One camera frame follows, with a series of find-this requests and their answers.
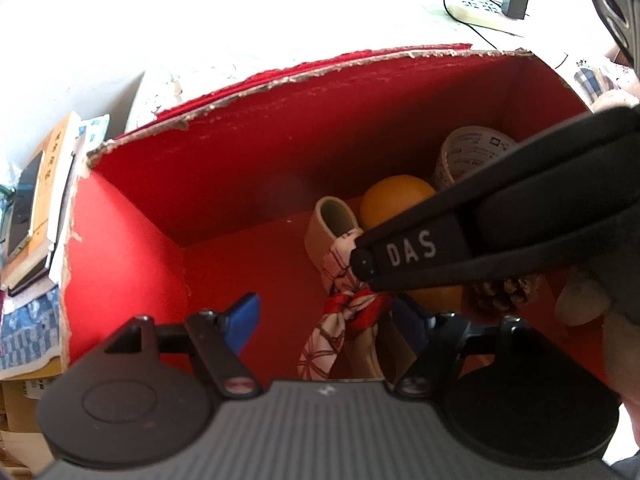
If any large red cardboard box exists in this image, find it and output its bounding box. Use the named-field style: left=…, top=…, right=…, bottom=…
left=63, top=46, right=585, bottom=382

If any right hand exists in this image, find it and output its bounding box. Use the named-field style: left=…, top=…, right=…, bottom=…
left=554, top=271, right=640, bottom=451

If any orange gourd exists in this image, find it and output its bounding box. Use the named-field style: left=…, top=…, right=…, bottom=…
left=359, top=174, right=463, bottom=314

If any white power strip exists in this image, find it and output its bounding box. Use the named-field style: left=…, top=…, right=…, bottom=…
left=445, top=0, right=526, bottom=36

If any brown tape roll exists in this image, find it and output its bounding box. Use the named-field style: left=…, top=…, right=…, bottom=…
left=433, top=126, right=516, bottom=191

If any stack of books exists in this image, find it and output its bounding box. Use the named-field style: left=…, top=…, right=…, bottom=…
left=1, top=112, right=111, bottom=379

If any brown pine cone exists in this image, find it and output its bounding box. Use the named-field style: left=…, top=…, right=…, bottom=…
left=472, top=274, right=541, bottom=312

